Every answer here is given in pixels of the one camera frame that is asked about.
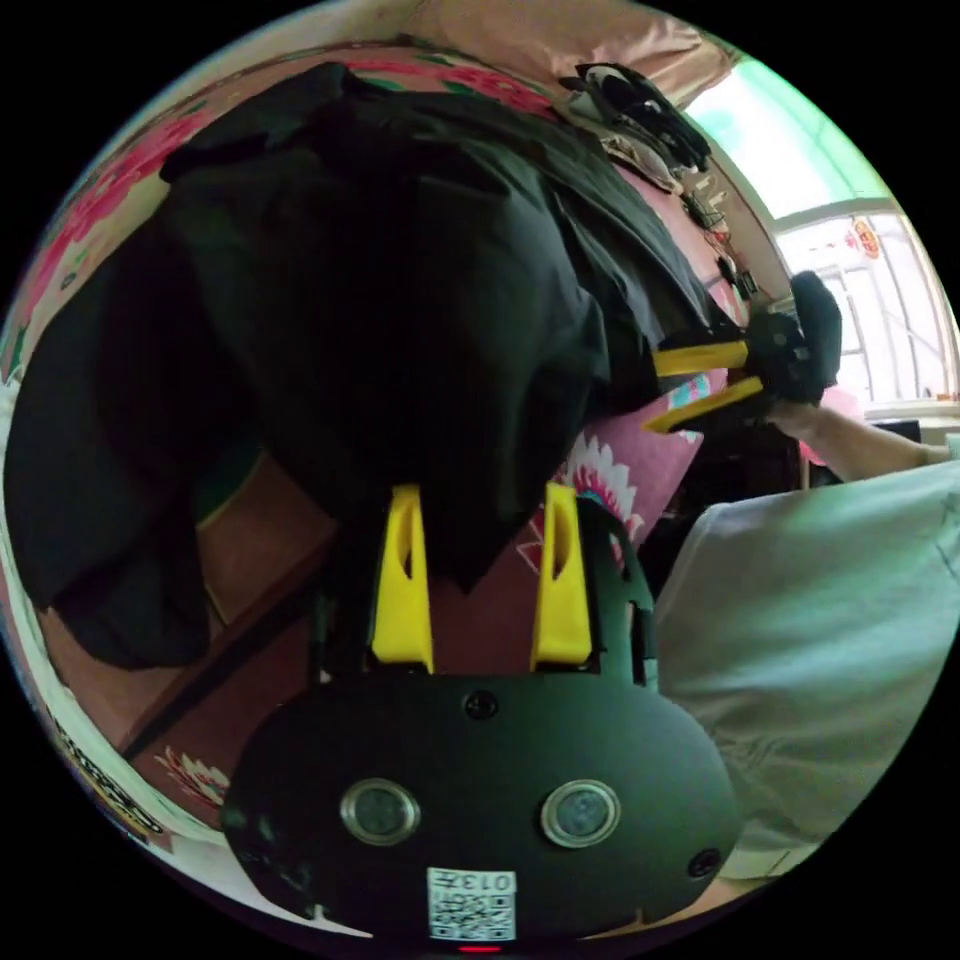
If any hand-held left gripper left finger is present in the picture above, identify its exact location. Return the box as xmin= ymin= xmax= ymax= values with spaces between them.
xmin=369 ymin=483 xmax=436 ymax=673

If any person's right forearm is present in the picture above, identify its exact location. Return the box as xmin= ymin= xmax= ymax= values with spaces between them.
xmin=813 ymin=408 xmax=951 ymax=486

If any person's body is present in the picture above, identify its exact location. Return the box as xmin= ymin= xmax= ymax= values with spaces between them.
xmin=652 ymin=442 xmax=960 ymax=883

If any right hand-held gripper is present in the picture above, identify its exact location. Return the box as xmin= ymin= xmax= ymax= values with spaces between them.
xmin=641 ymin=311 xmax=826 ymax=436

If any window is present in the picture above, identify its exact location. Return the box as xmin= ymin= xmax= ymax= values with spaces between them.
xmin=685 ymin=56 xmax=960 ymax=423

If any person's right hand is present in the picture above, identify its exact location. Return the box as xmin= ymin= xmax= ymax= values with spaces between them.
xmin=767 ymin=397 xmax=828 ymax=445

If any pile of clothes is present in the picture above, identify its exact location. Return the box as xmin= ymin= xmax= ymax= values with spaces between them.
xmin=560 ymin=62 xmax=714 ymax=198

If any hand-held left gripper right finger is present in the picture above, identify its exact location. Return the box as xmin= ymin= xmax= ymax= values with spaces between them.
xmin=529 ymin=482 xmax=594 ymax=673

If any black hoodie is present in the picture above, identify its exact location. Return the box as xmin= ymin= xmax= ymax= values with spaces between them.
xmin=3 ymin=63 xmax=745 ymax=670

